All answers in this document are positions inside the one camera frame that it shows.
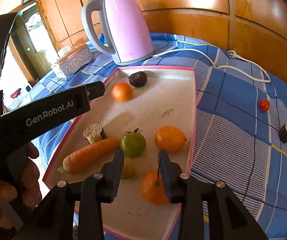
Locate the beige round fruit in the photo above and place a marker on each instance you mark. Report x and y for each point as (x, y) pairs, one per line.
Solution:
(131, 169)

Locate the pink electric kettle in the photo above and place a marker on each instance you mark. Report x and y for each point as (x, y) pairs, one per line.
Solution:
(124, 28)

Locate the blue plaid tablecloth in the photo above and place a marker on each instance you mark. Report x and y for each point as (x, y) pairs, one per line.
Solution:
(235, 141)

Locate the pink rimmed white tray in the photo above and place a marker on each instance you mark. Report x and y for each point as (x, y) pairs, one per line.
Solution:
(137, 102)

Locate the large orange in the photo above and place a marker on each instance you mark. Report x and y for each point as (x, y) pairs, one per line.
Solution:
(152, 189)

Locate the large dark eggplant chunk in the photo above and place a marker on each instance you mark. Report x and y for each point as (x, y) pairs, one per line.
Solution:
(283, 134)

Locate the dark wrinkled passion fruit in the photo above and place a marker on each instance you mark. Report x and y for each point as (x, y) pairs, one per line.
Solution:
(137, 79)

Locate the small eggplant chunk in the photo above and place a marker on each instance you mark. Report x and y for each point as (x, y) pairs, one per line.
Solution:
(93, 133)

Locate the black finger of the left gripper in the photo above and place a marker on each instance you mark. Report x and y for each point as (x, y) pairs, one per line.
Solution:
(95, 90)

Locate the red tomato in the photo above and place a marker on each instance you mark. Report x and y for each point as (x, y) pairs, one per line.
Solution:
(264, 105)

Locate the glittery tissue box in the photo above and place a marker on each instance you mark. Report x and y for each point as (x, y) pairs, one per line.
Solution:
(72, 61)

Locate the wooden wardrobe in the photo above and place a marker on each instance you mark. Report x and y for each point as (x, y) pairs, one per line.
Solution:
(256, 29)

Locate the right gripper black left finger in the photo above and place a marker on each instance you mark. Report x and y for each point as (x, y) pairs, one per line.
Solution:
(53, 217)

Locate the person left hand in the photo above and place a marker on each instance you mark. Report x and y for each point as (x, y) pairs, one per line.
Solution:
(31, 197)

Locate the small orange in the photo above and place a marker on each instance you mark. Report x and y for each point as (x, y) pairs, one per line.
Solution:
(170, 139)

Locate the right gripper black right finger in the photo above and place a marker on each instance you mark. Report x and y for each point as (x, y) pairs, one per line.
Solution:
(228, 217)

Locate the orange carrot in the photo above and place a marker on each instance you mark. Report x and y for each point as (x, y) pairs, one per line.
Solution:
(79, 160)

